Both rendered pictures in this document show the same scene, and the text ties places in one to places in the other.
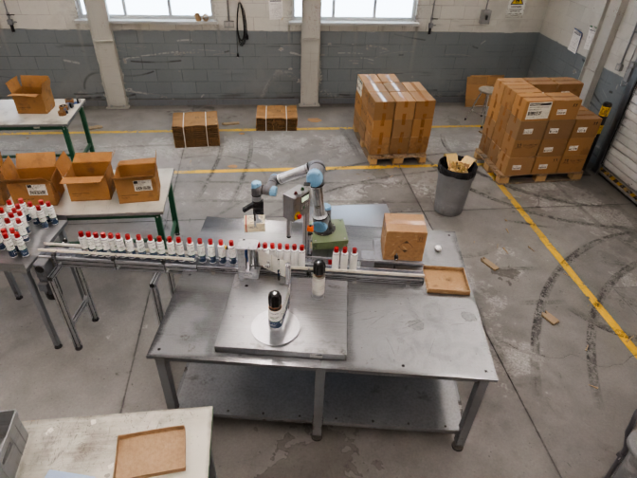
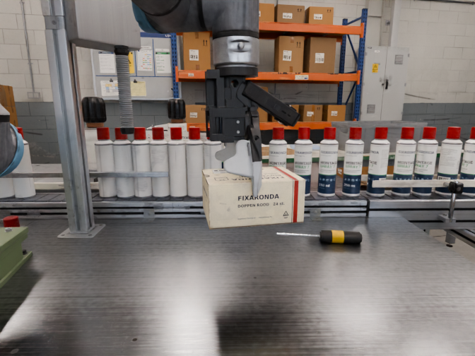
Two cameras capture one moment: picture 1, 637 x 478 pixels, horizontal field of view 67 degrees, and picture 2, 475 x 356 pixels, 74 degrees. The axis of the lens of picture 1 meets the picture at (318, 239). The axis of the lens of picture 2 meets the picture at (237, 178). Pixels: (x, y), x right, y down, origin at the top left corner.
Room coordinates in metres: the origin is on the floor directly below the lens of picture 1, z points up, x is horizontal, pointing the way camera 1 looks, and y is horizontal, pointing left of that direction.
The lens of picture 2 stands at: (3.61, 0.45, 1.14)
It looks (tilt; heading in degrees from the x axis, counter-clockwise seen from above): 13 degrees down; 177
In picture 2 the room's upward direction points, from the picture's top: straight up
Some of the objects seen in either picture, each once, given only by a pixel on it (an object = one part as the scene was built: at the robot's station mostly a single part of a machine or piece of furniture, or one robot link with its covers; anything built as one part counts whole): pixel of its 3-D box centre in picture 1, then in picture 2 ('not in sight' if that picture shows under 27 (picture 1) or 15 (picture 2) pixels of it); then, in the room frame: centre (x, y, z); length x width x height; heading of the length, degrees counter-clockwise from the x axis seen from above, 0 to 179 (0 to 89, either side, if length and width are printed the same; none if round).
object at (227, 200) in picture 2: (254, 223); (249, 194); (3.06, 0.50, 0.99); 0.16 x 0.12 x 0.07; 98
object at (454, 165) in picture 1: (459, 171); not in sight; (4.99, -1.60, 0.50); 0.42 x 0.41 x 0.28; 98
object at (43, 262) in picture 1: (46, 280); not in sight; (2.62, 2.00, 0.71); 0.15 x 0.12 x 0.34; 178
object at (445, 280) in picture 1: (445, 280); not in sight; (2.65, -0.94, 0.85); 0.30 x 0.26 x 0.04; 88
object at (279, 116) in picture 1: (276, 118); not in sight; (7.23, 0.74, 0.11); 0.65 x 0.54 x 0.22; 95
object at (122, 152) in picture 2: (294, 256); (123, 162); (2.68, 0.17, 0.98); 0.05 x 0.05 x 0.20
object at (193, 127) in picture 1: (196, 128); not in sight; (6.56, 1.86, 0.16); 0.65 x 0.54 x 0.32; 103
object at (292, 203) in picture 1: (296, 203); (96, 4); (2.77, 0.16, 1.38); 0.17 x 0.10 x 0.19; 143
